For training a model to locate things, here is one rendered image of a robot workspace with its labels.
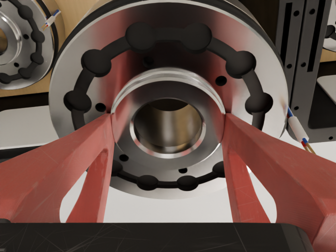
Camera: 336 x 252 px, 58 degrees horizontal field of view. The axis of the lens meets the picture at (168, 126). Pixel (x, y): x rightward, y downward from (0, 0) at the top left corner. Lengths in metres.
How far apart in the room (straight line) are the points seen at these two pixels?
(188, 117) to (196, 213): 0.53
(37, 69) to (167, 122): 0.17
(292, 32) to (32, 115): 0.23
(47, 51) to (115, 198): 0.41
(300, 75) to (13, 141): 0.22
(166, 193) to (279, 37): 0.11
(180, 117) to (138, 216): 0.53
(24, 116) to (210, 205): 0.45
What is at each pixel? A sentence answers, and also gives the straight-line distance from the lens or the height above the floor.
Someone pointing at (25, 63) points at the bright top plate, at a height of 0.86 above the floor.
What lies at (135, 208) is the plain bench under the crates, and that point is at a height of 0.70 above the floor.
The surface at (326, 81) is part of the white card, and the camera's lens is 0.31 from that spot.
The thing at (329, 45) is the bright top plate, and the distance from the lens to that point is 0.30.
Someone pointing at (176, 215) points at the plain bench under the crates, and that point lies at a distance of 0.67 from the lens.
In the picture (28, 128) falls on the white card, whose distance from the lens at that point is 0.29.
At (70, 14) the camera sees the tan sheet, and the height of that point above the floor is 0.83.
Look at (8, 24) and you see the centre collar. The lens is 0.28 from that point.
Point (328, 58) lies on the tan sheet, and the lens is 0.34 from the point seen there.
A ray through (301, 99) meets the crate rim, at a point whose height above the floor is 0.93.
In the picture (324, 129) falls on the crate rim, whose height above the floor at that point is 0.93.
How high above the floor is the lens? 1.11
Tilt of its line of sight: 54 degrees down
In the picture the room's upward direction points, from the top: 179 degrees clockwise
